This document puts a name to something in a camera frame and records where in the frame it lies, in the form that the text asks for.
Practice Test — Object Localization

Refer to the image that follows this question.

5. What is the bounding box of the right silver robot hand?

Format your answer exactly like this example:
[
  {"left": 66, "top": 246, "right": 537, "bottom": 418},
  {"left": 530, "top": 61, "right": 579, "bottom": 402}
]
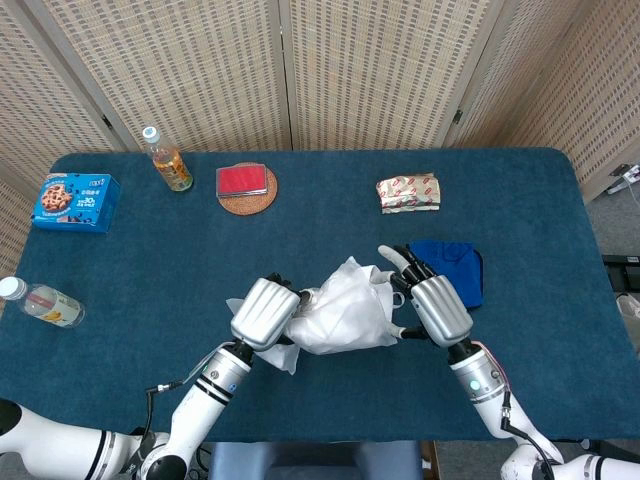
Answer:
[{"left": 377, "top": 243, "right": 475, "bottom": 349}]

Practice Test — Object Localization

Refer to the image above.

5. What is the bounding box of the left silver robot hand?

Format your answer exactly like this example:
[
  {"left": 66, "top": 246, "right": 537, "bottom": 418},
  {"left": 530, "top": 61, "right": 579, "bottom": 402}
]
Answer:
[{"left": 229, "top": 272, "right": 306, "bottom": 352}]

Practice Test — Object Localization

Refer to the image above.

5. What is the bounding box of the translucent white plastic bag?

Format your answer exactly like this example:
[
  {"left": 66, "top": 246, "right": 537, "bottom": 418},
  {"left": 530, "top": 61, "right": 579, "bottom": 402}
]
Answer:
[{"left": 225, "top": 255, "right": 407, "bottom": 376}]

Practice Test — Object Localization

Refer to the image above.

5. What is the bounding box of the white cloth garment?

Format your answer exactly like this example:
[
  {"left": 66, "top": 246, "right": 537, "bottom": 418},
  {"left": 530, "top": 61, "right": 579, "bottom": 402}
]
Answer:
[{"left": 294, "top": 269, "right": 396, "bottom": 354}]

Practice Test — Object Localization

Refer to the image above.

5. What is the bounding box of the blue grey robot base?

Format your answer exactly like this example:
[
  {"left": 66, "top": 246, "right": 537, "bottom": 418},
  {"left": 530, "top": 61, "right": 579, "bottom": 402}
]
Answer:
[{"left": 207, "top": 440, "right": 426, "bottom": 480}]

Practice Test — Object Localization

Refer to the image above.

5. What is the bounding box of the blue folded towel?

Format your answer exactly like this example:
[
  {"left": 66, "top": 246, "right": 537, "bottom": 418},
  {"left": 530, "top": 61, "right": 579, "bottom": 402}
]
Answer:
[{"left": 408, "top": 240, "right": 485, "bottom": 311}]

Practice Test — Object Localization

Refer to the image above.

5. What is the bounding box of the round cork coaster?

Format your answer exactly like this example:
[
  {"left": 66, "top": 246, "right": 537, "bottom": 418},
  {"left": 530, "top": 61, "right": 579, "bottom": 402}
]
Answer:
[{"left": 218, "top": 162, "right": 279, "bottom": 217}]

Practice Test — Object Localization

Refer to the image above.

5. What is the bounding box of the dark blue table cover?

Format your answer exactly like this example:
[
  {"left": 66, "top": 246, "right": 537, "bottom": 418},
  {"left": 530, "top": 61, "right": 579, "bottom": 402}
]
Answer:
[{"left": 0, "top": 147, "right": 640, "bottom": 446}]

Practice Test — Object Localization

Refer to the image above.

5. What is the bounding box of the foil wrapped burger packet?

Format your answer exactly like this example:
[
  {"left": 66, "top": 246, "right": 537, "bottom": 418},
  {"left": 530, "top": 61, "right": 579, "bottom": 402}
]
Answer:
[{"left": 375, "top": 172, "right": 442, "bottom": 215}]

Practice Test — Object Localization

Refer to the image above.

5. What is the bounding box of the red card case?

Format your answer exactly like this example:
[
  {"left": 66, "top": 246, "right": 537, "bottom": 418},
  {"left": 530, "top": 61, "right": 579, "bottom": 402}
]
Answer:
[{"left": 215, "top": 162, "right": 270, "bottom": 198}]

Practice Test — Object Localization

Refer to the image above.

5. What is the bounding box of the orange drink bottle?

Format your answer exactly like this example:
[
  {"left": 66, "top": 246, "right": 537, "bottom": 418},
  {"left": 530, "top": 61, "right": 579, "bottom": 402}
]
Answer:
[{"left": 141, "top": 126, "right": 195, "bottom": 193}]

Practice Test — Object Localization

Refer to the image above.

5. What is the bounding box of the white crumpled floor item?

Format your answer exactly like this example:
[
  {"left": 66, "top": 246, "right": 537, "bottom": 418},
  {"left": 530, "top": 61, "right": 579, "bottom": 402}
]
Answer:
[{"left": 617, "top": 293, "right": 640, "bottom": 321}]

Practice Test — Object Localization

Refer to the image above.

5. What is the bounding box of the black floor device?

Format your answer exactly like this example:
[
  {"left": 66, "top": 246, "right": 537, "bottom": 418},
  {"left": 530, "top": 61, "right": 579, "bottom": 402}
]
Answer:
[{"left": 602, "top": 254, "right": 640, "bottom": 291}]

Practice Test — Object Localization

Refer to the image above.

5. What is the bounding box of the blue cookie box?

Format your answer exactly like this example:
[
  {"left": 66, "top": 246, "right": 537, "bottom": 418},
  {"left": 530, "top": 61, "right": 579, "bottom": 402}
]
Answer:
[{"left": 30, "top": 172, "right": 122, "bottom": 235}]

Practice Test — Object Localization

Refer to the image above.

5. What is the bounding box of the clear water bottle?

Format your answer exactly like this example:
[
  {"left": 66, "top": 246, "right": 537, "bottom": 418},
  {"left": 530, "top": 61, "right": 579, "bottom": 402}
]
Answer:
[{"left": 0, "top": 276, "right": 86, "bottom": 329}]

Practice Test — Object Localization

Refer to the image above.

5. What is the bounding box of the white power strip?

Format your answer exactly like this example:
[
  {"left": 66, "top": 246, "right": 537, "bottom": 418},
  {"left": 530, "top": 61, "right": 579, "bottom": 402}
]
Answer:
[{"left": 607, "top": 163, "right": 640, "bottom": 196}]

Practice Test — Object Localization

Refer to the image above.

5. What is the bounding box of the woven folding screen panel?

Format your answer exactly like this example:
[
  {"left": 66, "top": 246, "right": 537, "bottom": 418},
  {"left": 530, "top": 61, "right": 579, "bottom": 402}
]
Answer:
[
  {"left": 278, "top": 0, "right": 506, "bottom": 151},
  {"left": 24, "top": 0, "right": 294, "bottom": 153},
  {"left": 444, "top": 0, "right": 640, "bottom": 201},
  {"left": 0, "top": 0, "right": 136, "bottom": 311}
]

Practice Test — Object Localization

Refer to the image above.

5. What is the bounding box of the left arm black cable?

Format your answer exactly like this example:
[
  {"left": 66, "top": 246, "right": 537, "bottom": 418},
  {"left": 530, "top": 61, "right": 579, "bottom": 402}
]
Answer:
[{"left": 130, "top": 379, "right": 186, "bottom": 451}]

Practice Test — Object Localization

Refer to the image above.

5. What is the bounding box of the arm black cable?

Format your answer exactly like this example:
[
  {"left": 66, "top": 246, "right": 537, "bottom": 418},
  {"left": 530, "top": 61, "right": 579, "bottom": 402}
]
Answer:
[
  {"left": 130, "top": 379, "right": 186, "bottom": 451},
  {"left": 499, "top": 392, "right": 556, "bottom": 480}
]

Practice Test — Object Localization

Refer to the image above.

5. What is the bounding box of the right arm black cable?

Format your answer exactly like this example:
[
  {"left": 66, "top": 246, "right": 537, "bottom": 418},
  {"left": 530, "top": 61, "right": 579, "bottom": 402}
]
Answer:
[{"left": 499, "top": 392, "right": 556, "bottom": 480}]

